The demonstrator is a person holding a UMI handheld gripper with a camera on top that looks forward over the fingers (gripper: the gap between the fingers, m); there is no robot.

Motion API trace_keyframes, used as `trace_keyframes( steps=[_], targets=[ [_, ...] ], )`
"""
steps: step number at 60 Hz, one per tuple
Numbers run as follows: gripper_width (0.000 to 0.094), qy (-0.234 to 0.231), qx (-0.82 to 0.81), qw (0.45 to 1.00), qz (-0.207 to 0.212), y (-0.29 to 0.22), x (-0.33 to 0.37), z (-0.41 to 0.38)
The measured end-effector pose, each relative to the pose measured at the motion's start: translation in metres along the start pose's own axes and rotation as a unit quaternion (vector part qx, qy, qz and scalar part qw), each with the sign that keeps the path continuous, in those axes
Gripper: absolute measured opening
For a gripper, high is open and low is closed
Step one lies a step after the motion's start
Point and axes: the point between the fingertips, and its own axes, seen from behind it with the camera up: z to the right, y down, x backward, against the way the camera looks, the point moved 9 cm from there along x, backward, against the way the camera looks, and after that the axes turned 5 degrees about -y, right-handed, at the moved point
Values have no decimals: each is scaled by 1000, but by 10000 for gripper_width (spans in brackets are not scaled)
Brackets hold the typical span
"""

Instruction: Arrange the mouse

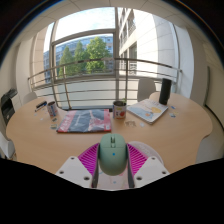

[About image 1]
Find black cylindrical speaker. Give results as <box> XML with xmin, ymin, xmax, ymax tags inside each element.
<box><xmin>158</xmin><ymin>78</ymin><xmax>172</xmax><ymax>106</ymax></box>

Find red and dark magazine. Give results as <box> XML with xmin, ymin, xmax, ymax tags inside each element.
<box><xmin>56</xmin><ymin>108</ymin><xmax>112</xmax><ymax>134</ymax></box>

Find black office printer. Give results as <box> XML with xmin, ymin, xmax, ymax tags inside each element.
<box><xmin>0</xmin><ymin>88</ymin><xmax>19</xmax><ymax>126</ymax></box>

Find dark blue stapler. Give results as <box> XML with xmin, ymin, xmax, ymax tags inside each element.
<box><xmin>34</xmin><ymin>100</ymin><xmax>48</xmax><ymax>113</ymax></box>

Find mint green computer mouse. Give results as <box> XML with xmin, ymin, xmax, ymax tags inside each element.
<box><xmin>98</xmin><ymin>133</ymin><xmax>128</xmax><ymax>177</ymax></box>

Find blue and white printed mug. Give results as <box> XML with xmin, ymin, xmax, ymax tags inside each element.
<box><xmin>46</xmin><ymin>101</ymin><xmax>59</xmax><ymax>118</ymax></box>

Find white chair with wooden legs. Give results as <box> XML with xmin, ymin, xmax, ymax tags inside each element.
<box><xmin>0</xmin><ymin>131</ymin><xmax>16</xmax><ymax>159</ymax></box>

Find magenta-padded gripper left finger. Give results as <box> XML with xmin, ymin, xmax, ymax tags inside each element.
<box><xmin>54</xmin><ymin>142</ymin><xmax>101</xmax><ymax>188</ymax></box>

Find white illustrated book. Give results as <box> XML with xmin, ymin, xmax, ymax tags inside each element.
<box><xmin>126</xmin><ymin>98</ymin><xmax>169</xmax><ymax>125</ymax></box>

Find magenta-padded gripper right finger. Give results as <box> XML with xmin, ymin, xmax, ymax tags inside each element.
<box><xmin>125</xmin><ymin>142</ymin><xmax>171</xmax><ymax>188</ymax></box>

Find metal window railing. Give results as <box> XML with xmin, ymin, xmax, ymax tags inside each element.
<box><xmin>27</xmin><ymin>57</ymin><xmax>183</xmax><ymax>109</ymax></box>

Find white plastic chair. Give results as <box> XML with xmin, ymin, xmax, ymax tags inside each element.
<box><xmin>137</xmin><ymin>77</ymin><xmax>157</xmax><ymax>103</ymax></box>
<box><xmin>22</xmin><ymin>91</ymin><xmax>38</xmax><ymax>105</ymax></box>

